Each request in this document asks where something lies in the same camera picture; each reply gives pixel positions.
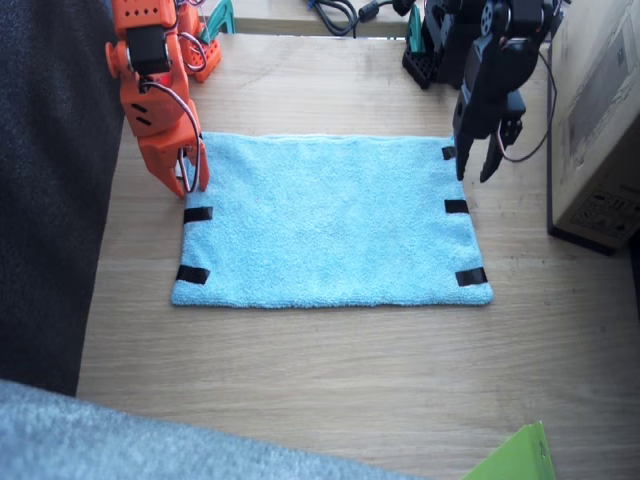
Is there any light blue towel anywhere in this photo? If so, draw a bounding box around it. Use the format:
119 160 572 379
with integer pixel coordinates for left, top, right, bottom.
169 130 495 310

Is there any green clamp at black arm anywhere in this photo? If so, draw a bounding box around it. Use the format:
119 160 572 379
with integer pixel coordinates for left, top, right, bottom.
406 6 426 54

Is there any brown cardboard box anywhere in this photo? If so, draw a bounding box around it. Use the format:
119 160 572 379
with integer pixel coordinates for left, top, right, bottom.
546 0 640 257

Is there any dark grey fabric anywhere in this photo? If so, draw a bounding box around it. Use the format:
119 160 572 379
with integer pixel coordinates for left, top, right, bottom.
0 0 126 397

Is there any light grey fuzzy fabric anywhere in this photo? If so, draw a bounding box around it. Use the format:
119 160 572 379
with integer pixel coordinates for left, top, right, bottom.
0 378 426 480

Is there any black arm servo wire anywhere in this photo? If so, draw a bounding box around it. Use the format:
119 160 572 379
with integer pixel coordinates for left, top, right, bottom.
497 47 559 164

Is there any black coiled cable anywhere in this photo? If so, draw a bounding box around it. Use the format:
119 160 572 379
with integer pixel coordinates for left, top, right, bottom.
304 0 359 37

